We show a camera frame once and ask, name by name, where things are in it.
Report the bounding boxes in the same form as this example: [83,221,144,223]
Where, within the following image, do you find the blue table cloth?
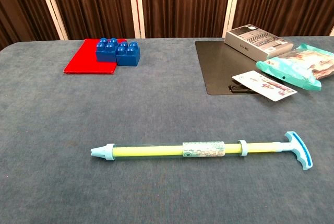
[0,35,334,224]

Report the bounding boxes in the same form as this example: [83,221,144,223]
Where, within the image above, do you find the blue toy building block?
[96,37,120,63]
[115,41,141,67]

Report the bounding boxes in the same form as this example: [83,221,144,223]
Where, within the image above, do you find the black clipboard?
[195,40,262,96]

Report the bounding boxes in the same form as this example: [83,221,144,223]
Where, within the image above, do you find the red flat board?
[63,38,126,75]

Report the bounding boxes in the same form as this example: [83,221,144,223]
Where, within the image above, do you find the white printed card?
[231,70,298,102]

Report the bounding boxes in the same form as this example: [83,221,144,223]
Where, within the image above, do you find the grey printed cardboard box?
[224,23,294,62]

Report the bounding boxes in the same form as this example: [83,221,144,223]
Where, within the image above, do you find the teal snack bag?
[255,43,334,92]

